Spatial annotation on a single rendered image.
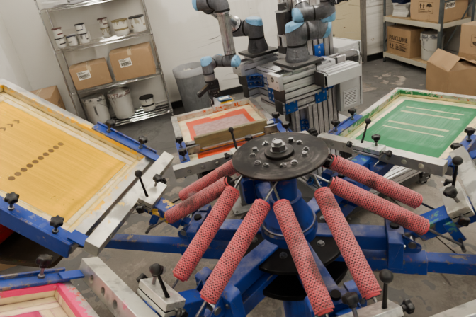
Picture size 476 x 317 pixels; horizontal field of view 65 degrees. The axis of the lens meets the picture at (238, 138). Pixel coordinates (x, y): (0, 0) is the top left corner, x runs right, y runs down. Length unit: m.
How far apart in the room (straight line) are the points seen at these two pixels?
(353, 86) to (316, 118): 0.35
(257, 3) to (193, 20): 0.97
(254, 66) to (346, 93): 0.68
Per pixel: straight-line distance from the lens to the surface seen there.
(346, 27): 6.46
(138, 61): 5.12
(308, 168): 1.07
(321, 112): 2.74
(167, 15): 5.54
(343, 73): 2.36
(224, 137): 2.02
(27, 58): 5.78
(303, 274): 0.98
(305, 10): 2.02
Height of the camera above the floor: 1.86
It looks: 25 degrees down
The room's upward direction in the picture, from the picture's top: 10 degrees counter-clockwise
